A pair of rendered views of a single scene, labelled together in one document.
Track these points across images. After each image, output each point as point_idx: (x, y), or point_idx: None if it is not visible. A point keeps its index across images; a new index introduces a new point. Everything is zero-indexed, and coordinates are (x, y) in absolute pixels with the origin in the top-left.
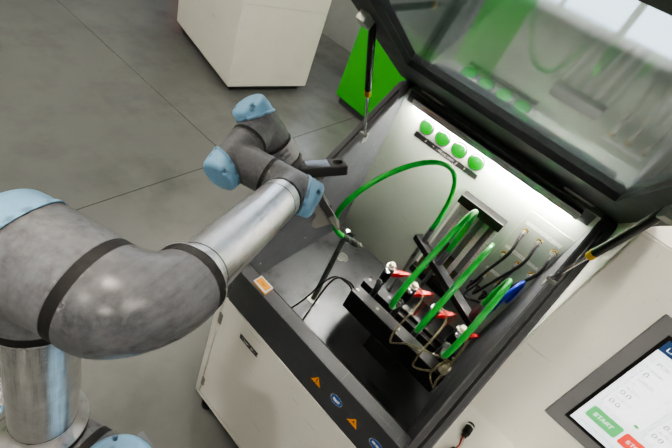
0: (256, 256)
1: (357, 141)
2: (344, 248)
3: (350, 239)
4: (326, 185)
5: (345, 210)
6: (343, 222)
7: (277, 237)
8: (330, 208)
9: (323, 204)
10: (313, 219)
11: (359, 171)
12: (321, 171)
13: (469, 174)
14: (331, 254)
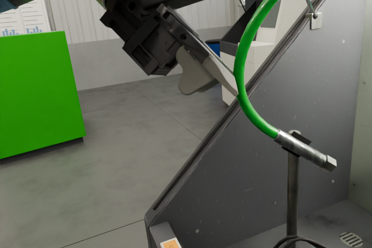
0: (182, 213)
1: (304, 26)
2: (355, 227)
3: (297, 143)
4: (274, 102)
5: (342, 167)
6: (349, 191)
7: (211, 185)
8: (206, 49)
9: (181, 34)
10: (180, 78)
11: (336, 91)
12: None
13: None
14: (330, 234)
